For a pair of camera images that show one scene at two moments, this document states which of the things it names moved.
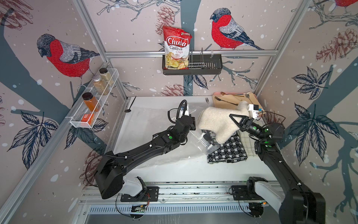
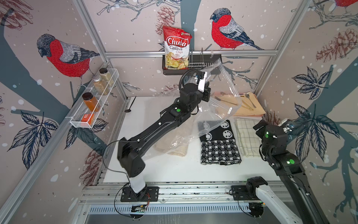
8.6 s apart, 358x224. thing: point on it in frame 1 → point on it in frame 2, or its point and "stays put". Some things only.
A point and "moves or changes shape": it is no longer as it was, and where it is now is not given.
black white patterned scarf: (232, 151) moves or changes shape
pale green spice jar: (105, 75) stays put
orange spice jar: (91, 101) stays put
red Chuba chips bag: (176, 45) stays put
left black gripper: (193, 126) → (206, 94)
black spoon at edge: (129, 110) stays put
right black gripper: (245, 124) → (262, 122)
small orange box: (88, 117) stays put
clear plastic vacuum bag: (134, 124) → (223, 102)
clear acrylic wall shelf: (86, 114) stays put
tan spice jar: (100, 86) stays put
